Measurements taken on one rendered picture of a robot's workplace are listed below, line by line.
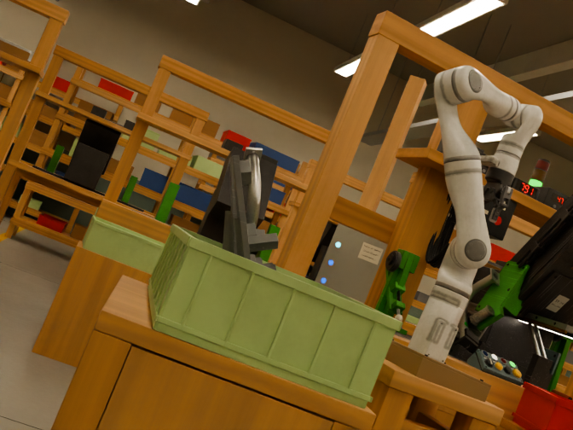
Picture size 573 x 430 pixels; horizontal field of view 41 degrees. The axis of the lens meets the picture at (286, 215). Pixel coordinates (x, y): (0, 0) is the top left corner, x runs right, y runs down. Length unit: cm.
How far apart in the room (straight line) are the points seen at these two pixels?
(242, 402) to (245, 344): 10
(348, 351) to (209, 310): 26
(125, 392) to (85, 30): 1134
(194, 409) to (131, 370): 13
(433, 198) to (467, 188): 94
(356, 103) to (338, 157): 20
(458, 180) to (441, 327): 36
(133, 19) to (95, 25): 60
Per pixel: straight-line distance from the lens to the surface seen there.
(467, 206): 192
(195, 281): 131
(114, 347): 133
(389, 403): 176
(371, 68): 275
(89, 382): 134
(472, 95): 197
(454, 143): 195
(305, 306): 135
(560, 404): 219
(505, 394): 240
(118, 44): 1249
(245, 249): 140
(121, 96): 930
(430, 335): 191
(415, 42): 284
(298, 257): 266
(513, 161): 219
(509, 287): 264
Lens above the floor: 99
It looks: 3 degrees up
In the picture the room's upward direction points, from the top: 22 degrees clockwise
